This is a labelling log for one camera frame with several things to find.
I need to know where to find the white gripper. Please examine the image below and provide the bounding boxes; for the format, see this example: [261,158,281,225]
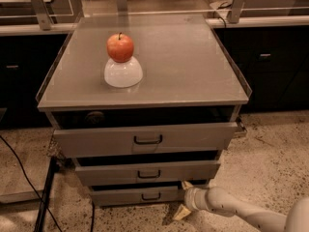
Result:
[173,181,211,220]

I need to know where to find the grey bottom drawer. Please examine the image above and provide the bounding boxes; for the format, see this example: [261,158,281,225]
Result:
[90,186,184,207]

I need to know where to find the grey drawer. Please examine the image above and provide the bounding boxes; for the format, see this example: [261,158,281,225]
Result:
[75,160,220,187]
[90,186,184,207]
[54,122,237,158]

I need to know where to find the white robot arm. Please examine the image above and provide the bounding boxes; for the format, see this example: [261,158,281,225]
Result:
[173,181,309,232]

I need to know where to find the grey metal drawer cabinet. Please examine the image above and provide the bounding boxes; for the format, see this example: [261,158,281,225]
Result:
[39,14,250,192]

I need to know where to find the grey middle drawer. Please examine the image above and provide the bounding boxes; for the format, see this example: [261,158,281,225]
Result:
[75,160,220,187]

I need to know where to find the grey top drawer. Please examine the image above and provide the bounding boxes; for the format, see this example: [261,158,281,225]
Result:
[54,122,237,158]

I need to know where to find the white upturned bowl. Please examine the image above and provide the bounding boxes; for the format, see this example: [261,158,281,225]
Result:
[102,57,143,88]

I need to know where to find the red apple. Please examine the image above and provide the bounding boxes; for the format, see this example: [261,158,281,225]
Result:
[106,33,134,63]

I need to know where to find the dark counter cabinets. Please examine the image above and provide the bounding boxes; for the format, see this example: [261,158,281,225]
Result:
[0,26,309,128]

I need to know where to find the black floor rail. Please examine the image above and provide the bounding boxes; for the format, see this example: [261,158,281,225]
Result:
[34,157,59,232]

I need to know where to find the black floor cable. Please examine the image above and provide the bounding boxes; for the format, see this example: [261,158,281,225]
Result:
[0,134,66,232]

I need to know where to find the black cable on counter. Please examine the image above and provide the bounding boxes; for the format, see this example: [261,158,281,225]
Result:
[213,2,233,29]

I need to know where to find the grey support bracket right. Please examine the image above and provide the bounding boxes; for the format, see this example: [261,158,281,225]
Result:
[227,0,245,24]

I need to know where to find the grey support bracket left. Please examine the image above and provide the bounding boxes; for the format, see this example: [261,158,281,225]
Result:
[30,0,52,31]

